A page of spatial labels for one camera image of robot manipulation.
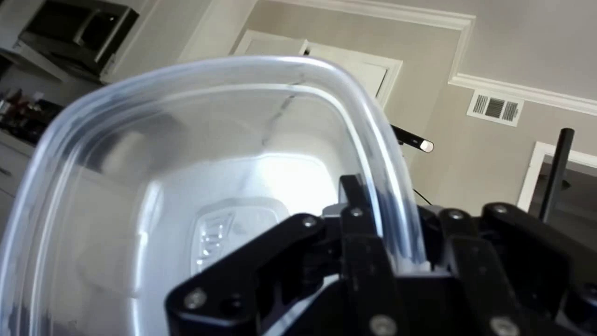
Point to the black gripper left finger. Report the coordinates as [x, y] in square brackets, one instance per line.
[309, 281]

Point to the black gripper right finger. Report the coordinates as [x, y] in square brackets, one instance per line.
[522, 274]

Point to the clear plastic lunch box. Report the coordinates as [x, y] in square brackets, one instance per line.
[123, 188]

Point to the black tripod pole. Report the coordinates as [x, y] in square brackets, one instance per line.
[557, 169]

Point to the white air vent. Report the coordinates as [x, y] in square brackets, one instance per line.
[494, 107]

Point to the white door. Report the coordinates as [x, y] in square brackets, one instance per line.
[365, 72]

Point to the dark microwave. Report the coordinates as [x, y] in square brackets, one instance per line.
[74, 35]

